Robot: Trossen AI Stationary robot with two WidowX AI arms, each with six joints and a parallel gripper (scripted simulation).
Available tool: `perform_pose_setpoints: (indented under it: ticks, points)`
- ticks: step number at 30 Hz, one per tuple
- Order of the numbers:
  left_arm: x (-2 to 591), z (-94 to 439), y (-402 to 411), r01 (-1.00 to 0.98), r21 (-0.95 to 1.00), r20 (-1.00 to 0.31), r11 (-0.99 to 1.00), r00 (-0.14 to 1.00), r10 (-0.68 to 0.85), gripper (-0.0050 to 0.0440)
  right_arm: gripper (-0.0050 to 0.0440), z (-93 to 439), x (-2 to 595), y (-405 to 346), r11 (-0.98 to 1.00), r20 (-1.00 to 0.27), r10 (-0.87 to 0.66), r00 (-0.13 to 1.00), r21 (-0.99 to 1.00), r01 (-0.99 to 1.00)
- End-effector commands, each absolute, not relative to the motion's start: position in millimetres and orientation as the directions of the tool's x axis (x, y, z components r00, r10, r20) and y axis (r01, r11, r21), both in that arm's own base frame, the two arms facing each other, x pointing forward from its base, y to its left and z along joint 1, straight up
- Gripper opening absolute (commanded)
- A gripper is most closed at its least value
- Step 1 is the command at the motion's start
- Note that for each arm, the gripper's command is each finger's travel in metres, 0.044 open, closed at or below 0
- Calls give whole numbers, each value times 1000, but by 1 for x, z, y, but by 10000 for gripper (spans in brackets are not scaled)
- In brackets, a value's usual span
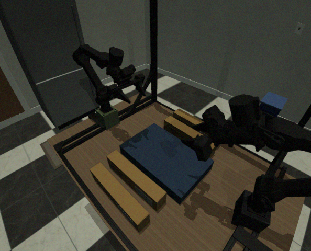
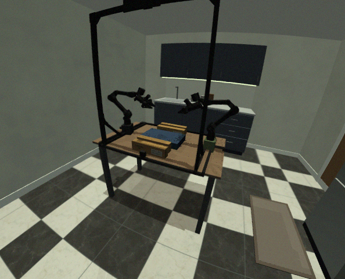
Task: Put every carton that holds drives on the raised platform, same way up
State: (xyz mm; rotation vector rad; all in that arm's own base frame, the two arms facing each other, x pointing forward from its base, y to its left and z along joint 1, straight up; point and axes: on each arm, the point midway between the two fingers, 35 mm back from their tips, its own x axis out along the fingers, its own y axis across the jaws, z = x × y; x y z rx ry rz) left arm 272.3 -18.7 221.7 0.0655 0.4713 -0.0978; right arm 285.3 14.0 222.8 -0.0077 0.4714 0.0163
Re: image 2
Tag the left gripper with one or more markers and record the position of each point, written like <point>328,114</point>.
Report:
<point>146,104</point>

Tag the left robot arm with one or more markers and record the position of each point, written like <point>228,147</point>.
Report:
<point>137,95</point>

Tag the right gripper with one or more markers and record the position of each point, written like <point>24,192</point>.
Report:
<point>187,109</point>

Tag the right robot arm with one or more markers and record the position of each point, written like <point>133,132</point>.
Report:
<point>211,127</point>

